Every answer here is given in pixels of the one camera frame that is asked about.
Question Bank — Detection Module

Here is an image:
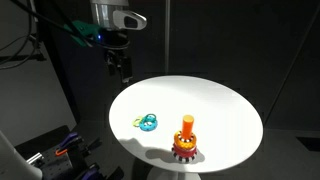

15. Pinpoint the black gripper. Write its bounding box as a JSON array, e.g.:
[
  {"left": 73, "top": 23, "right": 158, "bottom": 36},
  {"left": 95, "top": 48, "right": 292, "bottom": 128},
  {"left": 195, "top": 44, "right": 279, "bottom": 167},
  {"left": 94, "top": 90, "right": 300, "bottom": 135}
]
[{"left": 99, "top": 29, "right": 133, "bottom": 83}]

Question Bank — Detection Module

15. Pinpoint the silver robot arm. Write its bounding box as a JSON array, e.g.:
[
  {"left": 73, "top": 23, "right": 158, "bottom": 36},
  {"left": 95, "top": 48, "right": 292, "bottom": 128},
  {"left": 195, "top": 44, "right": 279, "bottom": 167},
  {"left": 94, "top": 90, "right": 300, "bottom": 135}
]
[{"left": 90, "top": 0, "right": 147, "bottom": 84}]

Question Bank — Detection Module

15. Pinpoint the white round table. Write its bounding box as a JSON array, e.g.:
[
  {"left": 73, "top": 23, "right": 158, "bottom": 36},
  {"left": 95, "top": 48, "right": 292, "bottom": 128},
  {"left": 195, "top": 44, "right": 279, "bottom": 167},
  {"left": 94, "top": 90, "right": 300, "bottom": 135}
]
[{"left": 109, "top": 76, "right": 263, "bottom": 180}]

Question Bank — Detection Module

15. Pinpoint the purple clamp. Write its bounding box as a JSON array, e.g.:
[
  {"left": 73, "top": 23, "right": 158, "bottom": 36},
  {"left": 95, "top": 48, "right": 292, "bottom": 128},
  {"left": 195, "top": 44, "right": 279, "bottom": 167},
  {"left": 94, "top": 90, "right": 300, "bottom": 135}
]
[{"left": 55, "top": 132, "right": 80, "bottom": 156}]

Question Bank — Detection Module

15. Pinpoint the yellow ring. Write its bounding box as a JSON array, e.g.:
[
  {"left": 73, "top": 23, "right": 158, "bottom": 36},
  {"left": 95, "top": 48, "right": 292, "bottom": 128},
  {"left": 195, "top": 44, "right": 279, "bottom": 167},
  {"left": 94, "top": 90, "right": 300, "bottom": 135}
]
[{"left": 131, "top": 116, "right": 144, "bottom": 128}]

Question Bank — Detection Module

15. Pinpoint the blue ring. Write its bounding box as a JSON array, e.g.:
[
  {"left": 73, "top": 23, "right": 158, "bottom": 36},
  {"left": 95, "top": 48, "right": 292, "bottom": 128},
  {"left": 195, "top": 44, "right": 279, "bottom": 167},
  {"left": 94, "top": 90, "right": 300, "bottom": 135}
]
[{"left": 139, "top": 116, "right": 159, "bottom": 132}]

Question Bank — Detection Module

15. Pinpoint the green wrist camera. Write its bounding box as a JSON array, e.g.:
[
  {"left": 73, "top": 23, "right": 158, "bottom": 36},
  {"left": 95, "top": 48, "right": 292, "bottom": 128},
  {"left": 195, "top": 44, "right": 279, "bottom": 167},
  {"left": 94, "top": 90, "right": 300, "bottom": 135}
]
[{"left": 63, "top": 20, "right": 101, "bottom": 47}]

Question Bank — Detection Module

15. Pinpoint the orange ring holder peg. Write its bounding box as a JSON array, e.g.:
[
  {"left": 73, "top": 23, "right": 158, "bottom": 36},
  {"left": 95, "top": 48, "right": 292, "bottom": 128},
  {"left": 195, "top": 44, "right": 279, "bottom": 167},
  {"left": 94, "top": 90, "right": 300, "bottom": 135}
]
[{"left": 181, "top": 115, "right": 194, "bottom": 139}]

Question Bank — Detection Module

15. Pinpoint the black white base ring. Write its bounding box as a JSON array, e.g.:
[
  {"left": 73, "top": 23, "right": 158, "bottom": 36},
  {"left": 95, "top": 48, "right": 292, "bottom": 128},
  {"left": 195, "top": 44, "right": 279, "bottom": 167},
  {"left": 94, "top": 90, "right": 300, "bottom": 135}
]
[{"left": 171, "top": 150, "right": 199, "bottom": 164}]

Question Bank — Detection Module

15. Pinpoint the black cable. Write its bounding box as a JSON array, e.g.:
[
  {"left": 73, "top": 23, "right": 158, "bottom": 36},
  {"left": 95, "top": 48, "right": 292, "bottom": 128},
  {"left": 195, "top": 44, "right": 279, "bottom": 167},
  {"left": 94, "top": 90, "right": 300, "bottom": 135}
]
[{"left": 0, "top": 0, "right": 94, "bottom": 71}]

